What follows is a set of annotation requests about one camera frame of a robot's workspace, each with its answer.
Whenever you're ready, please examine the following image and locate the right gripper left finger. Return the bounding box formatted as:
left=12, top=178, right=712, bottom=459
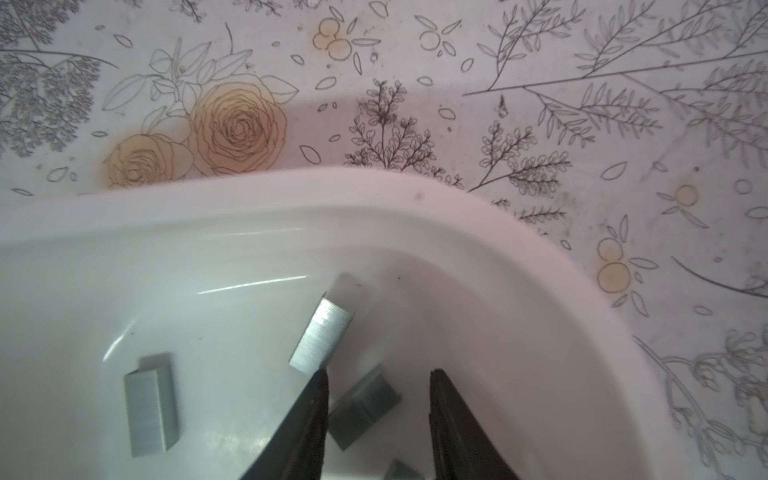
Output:
left=241, top=369, right=329, bottom=479

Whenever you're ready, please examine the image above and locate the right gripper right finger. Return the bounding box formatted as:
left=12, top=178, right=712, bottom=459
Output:
left=429, top=369, right=519, bottom=480

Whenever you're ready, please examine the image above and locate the staple strip in tray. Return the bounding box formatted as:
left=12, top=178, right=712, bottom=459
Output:
left=328, top=366, right=402, bottom=451
left=123, top=363, right=180, bottom=458
left=288, top=290, right=361, bottom=375
left=383, top=459, right=424, bottom=480

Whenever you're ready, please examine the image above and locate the white plastic tray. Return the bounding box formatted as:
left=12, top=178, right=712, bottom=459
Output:
left=1, top=168, right=686, bottom=479

